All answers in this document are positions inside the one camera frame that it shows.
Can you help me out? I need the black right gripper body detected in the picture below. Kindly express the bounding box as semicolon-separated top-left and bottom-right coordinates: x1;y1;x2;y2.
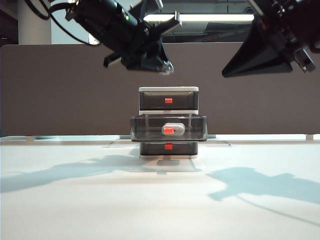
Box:
246;0;317;74

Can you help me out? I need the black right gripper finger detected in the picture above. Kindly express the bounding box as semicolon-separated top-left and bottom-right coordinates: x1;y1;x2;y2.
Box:
222;21;276;76
224;47;293;78

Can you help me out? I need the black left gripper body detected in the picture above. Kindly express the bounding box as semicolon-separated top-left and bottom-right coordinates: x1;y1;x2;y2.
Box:
103;10;183;69

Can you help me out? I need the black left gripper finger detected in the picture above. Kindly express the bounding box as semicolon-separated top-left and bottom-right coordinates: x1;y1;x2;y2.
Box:
122;53;166;75
152;42;175;75

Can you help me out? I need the white earphone charging case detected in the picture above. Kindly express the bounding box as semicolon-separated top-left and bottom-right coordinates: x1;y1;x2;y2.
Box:
161;121;186;137

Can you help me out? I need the small three-drawer storage cabinet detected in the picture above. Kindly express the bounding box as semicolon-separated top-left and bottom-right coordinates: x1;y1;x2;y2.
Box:
138;86;200;160

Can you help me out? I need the long ceiling light strip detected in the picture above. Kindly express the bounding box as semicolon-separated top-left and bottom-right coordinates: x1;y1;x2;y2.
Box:
143;13;255;22

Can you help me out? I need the brown desk partition panel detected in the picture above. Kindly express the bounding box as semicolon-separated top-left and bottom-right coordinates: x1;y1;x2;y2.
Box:
0;43;320;138

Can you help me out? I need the grey round column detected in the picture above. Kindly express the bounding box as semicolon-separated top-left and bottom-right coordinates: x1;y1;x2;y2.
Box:
17;0;53;45

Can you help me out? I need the silver wall plate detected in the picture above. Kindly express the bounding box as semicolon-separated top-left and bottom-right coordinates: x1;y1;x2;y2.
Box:
87;33;99;46

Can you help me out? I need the desk cable tray flap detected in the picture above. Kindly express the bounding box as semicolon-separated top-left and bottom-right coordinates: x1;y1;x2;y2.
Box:
197;140;233;148

